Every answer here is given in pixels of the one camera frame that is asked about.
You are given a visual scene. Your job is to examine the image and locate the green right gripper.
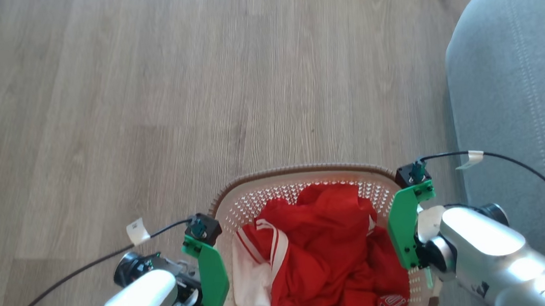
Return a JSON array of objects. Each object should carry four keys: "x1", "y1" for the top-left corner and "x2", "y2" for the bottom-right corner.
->
[{"x1": 383, "y1": 180, "x2": 442, "y2": 272}]

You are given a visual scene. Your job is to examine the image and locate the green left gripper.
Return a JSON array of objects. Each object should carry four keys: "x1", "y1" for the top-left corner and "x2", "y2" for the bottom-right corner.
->
[{"x1": 180, "y1": 231, "x2": 231, "y2": 306}]

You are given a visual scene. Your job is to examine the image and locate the beige perforated plastic laundry basket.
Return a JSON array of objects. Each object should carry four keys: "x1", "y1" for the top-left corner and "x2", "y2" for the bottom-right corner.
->
[{"x1": 200, "y1": 153, "x2": 445, "y2": 306}]

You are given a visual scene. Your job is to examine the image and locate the white garment with red stripes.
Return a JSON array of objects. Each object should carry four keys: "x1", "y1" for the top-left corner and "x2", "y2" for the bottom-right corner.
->
[{"x1": 228, "y1": 215, "x2": 316, "y2": 306}]

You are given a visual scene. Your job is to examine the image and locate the red fabric garment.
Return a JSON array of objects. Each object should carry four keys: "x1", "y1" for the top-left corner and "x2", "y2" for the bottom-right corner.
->
[{"x1": 251, "y1": 176, "x2": 412, "y2": 306}]

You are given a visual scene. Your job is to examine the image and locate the grey fabric sofa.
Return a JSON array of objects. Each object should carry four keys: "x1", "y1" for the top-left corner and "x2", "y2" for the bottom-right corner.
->
[{"x1": 439, "y1": 0, "x2": 545, "y2": 304}]

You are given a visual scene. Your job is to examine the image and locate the white left cable tag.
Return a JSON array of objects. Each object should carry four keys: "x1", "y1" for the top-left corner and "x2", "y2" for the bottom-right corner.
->
[{"x1": 125, "y1": 217, "x2": 152, "y2": 248}]

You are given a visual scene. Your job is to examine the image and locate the white cable tag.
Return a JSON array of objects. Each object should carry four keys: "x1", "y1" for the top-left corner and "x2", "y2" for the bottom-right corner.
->
[
  {"x1": 125, "y1": 217, "x2": 152, "y2": 248},
  {"x1": 454, "y1": 149, "x2": 486, "y2": 171}
]

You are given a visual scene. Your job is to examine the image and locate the white right cable tag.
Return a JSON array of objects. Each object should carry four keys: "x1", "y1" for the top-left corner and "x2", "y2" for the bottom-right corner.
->
[{"x1": 454, "y1": 149, "x2": 486, "y2": 171}]

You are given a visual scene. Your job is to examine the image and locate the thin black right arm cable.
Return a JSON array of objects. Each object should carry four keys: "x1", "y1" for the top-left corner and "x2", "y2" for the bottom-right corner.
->
[{"x1": 418, "y1": 143, "x2": 545, "y2": 251}]

